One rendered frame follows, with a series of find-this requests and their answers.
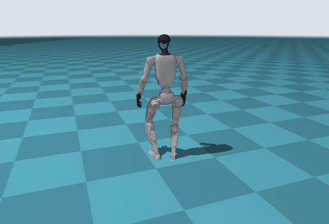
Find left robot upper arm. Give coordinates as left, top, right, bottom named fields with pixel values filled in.
left=141, top=56, right=156, bottom=83

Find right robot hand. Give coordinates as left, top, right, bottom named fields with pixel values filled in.
left=180, top=91, right=187, bottom=106

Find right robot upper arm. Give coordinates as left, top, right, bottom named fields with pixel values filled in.
left=176, top=55, right=187, bottom=81

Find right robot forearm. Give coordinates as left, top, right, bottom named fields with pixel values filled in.
left=181, top=78, right=188, bottom=94

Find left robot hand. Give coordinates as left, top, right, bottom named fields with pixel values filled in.
left=136, top=94, right=141, bottom=107

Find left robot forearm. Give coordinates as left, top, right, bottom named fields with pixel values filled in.
left=136, top=75, right=146, bottom=96

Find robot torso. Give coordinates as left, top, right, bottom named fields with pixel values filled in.
left=154, top=52, right=176, bottom=105

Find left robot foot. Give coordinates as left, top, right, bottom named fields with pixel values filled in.
left=148, top=150, right=161, bottom=160

